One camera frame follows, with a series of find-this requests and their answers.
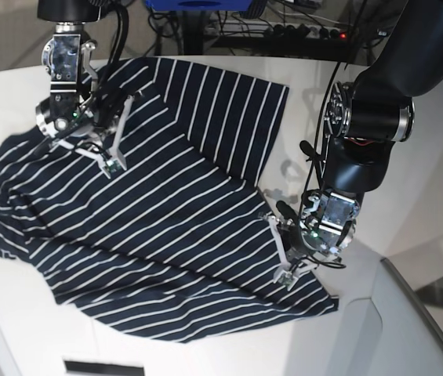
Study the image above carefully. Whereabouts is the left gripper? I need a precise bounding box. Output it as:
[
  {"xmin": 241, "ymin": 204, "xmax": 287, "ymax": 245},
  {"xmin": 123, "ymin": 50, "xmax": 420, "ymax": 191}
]
[{"xmin": 259, "ymin": 201, "xmax": 347, "ymax": 281}]

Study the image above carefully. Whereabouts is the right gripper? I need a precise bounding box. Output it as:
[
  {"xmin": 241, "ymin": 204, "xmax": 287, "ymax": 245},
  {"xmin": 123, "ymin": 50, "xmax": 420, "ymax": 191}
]
[{"xmin": 48, "ymin": 95, "xmax": 136, "ymax": 168}]

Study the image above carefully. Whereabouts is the navy white striped t-shirt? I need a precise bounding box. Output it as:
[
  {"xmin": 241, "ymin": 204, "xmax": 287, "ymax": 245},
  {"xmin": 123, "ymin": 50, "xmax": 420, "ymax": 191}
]
[{"xmin": 0, "ymin": 58, "xmax": 338, "ymax": 343}]

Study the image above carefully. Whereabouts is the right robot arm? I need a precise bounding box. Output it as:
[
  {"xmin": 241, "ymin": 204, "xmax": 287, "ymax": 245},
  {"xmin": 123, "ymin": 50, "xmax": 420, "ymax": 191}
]
[{"xmin": 35, "ymin": 1, "xmax": 136, "ymax": 176}]

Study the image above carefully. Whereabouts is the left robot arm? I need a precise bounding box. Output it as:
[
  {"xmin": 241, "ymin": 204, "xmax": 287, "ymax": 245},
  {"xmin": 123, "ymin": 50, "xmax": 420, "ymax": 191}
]
[{"xmin": 266, "ymin": 1, "xmax": 443, "ymax": 288}]

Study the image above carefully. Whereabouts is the blue plastic bin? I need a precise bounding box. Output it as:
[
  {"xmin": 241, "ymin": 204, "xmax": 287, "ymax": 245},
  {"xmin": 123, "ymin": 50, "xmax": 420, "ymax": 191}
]
[{"xmin": 145, "ymin": 0, "xmax": 252, "ymax": 12}]

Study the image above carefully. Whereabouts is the power strip with red light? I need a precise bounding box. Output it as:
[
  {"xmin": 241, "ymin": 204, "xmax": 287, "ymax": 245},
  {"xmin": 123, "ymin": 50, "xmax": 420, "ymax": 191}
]
[{"xmin": 267, "ymin": 21, "xmax": 358, "ymax": 42}]

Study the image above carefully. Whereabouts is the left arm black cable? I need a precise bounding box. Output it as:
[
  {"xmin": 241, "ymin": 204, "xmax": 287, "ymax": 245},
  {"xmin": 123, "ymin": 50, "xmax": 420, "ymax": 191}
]
[{"xmin": 299, "ymin": 58, "xmax": 347, "ymax": 220}]

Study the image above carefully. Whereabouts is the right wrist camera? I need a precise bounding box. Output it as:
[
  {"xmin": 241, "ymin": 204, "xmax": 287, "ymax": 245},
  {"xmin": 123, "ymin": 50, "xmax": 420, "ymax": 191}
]
[{"xmin": 100, "ymin": 158, "xmax": 122, "ymax": 179}]

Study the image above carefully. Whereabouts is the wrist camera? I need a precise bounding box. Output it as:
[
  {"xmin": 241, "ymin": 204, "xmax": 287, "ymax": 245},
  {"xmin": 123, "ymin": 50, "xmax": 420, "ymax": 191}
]
[
  {"xmin": 100, "ymin": 158, "xmax": 122, "ymax": 179},
  {"xmin": 274, "ymin": 271, "xmax": 297, "ymax": 291}
]

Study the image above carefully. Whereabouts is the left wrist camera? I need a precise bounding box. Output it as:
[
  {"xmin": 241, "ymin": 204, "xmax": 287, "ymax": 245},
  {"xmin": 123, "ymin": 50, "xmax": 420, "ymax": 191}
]
[{"xmin": 274, "ymin": 271, "xmax": 297, "ymax": 291}]

